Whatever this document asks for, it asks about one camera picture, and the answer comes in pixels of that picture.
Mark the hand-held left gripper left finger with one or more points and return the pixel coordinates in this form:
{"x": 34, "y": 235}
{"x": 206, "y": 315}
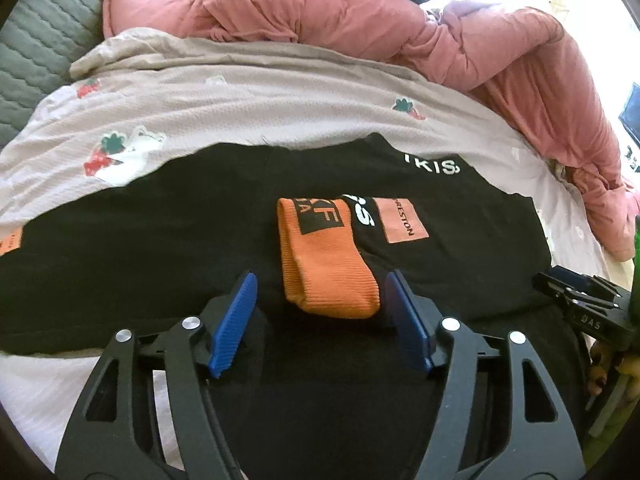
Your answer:
{"x": 235, "y": 320}

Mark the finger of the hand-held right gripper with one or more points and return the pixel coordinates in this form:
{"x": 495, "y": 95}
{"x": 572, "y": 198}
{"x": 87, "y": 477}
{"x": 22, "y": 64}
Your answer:
{"x": 565, "y": 282}

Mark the pale printed bed sheet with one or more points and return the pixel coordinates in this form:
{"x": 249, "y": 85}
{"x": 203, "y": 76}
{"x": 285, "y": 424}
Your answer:
{"x": 250, "y": 95}

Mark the grey quilted cover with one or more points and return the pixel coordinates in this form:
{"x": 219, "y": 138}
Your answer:
{"x": 45, "y": 35}

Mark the person's right hand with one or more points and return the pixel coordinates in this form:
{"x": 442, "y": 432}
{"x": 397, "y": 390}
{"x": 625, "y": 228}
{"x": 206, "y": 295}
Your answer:
{"x": 599, "y": 372}

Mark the black t-shirt with orange collar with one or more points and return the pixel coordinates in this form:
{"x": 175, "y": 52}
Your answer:
{"x": 175, "y": 235}

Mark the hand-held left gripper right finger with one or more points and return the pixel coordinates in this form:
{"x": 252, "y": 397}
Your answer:
{"x": 407, "y": 325}

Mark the pink duvet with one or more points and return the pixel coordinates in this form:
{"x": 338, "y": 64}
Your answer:
{"x": 350, "y": 15}

